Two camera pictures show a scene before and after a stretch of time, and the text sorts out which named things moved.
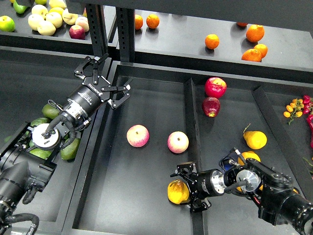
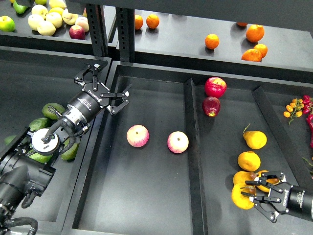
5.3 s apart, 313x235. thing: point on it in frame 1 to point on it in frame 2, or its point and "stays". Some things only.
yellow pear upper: [255, 140] stays
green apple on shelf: [7, 24] stays
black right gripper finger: [196, 205] to [272, 216]
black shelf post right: [125, 29] stays
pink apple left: [137, 135] stays
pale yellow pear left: [34, 19] stays
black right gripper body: [207, 183] to [295, 199]
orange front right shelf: [252, 55] stays
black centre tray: [174, 114] stays
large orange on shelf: [255, 33] stays
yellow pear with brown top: [178, 192] to [240, 200]
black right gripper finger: [188, 171] to [262, 179]
